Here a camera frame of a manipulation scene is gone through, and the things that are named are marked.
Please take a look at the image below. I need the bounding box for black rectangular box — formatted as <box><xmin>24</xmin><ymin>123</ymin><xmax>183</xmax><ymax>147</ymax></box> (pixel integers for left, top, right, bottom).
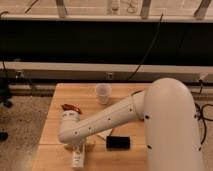
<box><xmin>106</xmin><ymin>136</ymin><xmax>130</xmax><ymax>149</ymax></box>

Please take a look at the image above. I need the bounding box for beige rectangular block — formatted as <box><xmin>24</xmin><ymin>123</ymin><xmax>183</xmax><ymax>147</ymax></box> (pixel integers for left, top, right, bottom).
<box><xmin>97</xmin><ymin>129</ymin><xmax>112</xmax><ymax>140</ymax></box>

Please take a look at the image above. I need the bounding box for clear plastic bottle white label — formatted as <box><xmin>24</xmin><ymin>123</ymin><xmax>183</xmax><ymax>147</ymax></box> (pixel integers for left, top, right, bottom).
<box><xmin>72</xmin><ymin>145</ymin><xmax>85</xmax><ymax>169</ymax></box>

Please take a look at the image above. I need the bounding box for black hanging cable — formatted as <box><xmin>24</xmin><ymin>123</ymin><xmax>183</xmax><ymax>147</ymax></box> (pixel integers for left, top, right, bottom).
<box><xmin>126</xmin><ymin>12</ymin><xmax>165</xmax><ymax>82</ymax></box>

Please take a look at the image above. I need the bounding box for black floor cable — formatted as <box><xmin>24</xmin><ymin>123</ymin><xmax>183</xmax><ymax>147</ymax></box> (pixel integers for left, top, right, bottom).
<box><xmin>195</xmin><ymin>102</ymin><xmax>213</xmax><ymax>145</ymax></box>

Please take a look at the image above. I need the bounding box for clear plastic cup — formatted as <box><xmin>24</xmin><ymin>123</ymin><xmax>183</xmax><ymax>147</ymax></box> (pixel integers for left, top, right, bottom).
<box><xmin>95</xmin><ymin>83</ymin><xmax>111</xmax><ymax>105</ymax></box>

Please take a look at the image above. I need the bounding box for grey metal wall rail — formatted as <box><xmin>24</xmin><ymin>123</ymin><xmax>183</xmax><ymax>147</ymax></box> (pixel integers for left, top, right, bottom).
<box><xmin>0</xmin><ymin>60</ymin><xmax>213</xmax><ymax>83</ymax></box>

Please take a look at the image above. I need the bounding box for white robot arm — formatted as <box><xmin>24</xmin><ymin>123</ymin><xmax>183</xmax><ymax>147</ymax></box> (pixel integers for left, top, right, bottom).
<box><xmin>58</xmin><ymin>78</ymin><xmax>204</xmax><ymax>171</ymax></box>

